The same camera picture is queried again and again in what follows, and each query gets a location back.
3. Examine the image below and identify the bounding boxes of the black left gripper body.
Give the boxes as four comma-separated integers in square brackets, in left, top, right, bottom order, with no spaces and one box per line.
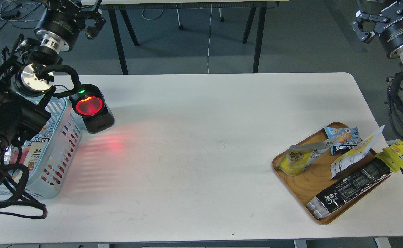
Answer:
[35,0,102,52]

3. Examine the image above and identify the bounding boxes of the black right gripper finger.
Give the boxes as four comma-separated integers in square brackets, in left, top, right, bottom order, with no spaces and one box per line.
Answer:
[351,21,377,44]

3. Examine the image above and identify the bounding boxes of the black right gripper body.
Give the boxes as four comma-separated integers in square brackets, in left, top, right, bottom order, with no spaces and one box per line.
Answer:
[357,0,403,59]

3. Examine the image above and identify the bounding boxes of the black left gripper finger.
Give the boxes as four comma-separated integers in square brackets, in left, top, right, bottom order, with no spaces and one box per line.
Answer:
[84,17,106,40]

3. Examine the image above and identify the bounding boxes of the yellow grey snack pouch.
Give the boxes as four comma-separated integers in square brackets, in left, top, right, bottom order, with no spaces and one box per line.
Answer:
[275,138,336,176]

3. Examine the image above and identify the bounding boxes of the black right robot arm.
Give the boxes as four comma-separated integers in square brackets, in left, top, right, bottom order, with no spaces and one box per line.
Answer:
[351,0,403,142]

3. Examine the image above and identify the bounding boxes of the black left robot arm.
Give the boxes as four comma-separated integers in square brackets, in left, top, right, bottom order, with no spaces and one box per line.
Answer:
[0,0,109,219]

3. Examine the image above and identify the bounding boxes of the blue snack bag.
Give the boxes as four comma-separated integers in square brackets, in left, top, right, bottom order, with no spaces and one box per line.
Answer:
[324,126,361,155]

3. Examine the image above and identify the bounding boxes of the yellow cartoon snack bag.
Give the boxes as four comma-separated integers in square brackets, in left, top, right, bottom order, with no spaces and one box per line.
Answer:
[375,140,403,173]

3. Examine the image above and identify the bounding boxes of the white yellow snack pouch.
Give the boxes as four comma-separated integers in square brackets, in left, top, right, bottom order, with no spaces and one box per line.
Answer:
[330,125,385,179]

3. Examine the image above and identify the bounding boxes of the light blue plastic basket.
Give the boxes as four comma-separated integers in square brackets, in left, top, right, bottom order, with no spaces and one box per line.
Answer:
[0,96,83,199]

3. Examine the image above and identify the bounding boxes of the long black snack package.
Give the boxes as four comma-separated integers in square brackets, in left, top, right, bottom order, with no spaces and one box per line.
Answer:
[306,158,392,219]

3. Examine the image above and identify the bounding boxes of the snack packs in basket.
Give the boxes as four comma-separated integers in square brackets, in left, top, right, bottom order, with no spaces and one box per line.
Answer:
[4,124,55,173]

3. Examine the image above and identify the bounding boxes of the black framed background table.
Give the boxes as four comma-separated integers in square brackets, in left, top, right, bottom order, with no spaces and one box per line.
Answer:
[81,0,281,75]

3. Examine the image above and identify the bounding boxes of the black barcode scanner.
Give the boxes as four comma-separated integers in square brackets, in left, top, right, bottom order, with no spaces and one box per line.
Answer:
[69,84,115,134]

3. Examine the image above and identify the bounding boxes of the wooden oval tray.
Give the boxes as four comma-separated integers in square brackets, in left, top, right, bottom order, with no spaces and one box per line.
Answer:
[272,149,393,225]

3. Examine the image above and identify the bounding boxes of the white hanging cable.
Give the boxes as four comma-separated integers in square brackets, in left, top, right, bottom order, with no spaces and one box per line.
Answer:
[206,6,213,74]

